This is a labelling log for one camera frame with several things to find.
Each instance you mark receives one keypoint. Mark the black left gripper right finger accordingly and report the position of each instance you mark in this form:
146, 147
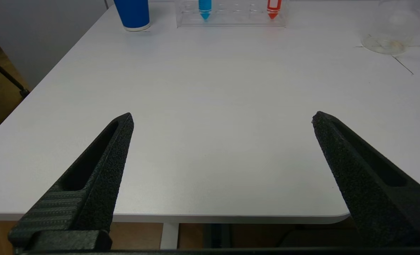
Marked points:
369, 194

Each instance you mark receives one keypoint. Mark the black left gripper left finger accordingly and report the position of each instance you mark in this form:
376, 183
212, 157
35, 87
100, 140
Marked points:
96, 191

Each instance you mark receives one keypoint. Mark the clear glass beaker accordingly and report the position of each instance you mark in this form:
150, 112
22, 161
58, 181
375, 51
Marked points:
390, 32

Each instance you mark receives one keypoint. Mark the red pigment test tube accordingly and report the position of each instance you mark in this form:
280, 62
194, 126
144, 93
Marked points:
273, 13

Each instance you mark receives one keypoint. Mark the blue pigment test tube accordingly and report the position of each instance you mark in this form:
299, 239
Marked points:
205, 9

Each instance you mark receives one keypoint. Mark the clear acrylic test tube rack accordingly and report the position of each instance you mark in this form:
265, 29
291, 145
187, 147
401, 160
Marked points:
238, 16

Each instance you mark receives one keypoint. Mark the white table leg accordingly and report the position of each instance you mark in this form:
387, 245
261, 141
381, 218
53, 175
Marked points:
169, 235

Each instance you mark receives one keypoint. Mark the black metal stand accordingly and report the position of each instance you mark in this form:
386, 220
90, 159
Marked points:
4, 74

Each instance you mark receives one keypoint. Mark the blue white paper cup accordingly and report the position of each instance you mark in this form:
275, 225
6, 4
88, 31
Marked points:
134, 14

